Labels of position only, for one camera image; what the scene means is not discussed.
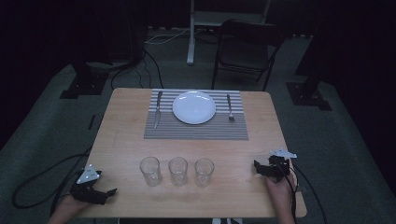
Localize white floor cable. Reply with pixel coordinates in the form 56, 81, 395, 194
144, 27, 204, 46

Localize small dark floor object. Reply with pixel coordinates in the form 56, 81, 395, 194
87, 114, 97, 132

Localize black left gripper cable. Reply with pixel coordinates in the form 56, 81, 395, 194
11, 145, 93, 217

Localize person's left hand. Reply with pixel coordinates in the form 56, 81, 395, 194
58, 194, 92, 219

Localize silver table knife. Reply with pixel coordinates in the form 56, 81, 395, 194
153, 90, 163, 131

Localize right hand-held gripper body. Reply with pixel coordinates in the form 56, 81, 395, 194
266, 147, 298, 184

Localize black stand with base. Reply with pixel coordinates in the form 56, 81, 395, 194
285, 0, 333, 112
59, 60, 110, 100

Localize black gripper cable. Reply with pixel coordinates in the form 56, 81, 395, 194
290, 162, 329, 224
11, 145, 93, 217

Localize person's right hand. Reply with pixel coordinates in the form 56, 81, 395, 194
265, 159, 299, 209

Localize black floor cable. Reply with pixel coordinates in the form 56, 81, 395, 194
109, 49, 164, 91

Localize white metal desk frame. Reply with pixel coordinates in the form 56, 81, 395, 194
185, 0, 273, 66

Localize black folding chair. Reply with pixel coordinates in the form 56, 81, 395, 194
211, 18, 286, 92

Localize grey striped placemat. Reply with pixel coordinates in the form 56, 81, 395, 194
143, 89, 249, 141

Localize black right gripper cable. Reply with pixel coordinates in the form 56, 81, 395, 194
290, 162, 329, 224

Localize clear drinking glass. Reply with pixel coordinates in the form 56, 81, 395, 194
168, 156, 190, 187
139, 156, 163, 188
194, 157, 216, 188

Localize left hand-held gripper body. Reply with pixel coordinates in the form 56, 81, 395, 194
69, 163, 109, 206

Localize silver fork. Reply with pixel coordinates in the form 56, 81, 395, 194
225, 93, 236, 122

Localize white round plate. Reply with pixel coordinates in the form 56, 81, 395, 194
172, 90, 217, 126

